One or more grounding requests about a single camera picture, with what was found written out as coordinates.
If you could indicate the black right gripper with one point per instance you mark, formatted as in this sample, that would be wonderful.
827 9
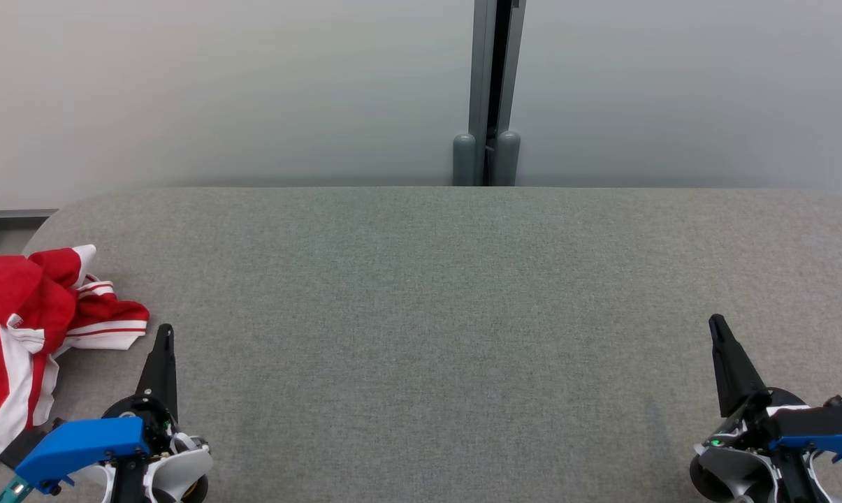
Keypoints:
749 423

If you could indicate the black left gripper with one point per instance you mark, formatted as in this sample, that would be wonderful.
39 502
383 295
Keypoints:
138 406

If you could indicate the red Bulls 23 jersey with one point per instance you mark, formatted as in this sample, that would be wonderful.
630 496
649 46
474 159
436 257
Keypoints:
50 286

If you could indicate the grey baseboard strip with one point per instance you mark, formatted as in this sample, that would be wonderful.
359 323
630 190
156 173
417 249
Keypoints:
19 214

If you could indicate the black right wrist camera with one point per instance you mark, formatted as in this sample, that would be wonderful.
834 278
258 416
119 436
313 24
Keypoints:
834 402

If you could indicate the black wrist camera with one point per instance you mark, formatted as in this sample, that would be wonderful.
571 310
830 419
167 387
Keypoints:
834 402
22 443

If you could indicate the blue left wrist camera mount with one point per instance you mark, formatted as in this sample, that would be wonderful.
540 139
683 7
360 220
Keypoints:
78 443

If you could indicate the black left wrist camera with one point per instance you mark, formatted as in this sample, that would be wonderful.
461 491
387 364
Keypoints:
22 443

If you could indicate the grey cylindrical post cap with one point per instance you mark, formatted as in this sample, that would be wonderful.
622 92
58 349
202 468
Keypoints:
508 159

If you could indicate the grey partition post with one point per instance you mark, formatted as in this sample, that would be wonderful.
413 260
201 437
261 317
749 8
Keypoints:
464 161

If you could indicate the grey metal door frame post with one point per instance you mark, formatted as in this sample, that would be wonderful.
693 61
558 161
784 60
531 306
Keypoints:
482 70

